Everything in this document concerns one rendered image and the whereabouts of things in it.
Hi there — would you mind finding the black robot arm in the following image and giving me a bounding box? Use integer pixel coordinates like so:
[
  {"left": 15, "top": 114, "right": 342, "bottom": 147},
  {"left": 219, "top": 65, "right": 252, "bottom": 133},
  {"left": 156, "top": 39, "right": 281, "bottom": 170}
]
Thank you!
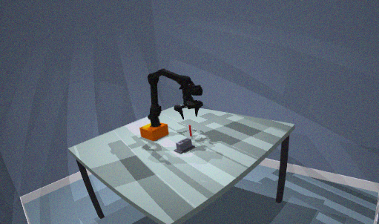
[{"left": 148, "top": 68, "right": 202, "bottom": 128}]

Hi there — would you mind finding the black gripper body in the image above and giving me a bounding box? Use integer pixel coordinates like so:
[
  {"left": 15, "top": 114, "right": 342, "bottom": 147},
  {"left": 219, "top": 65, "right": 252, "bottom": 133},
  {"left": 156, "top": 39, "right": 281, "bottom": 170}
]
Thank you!
[{"left": 174, "top": 96, "right": 203, "bottom": 111}]

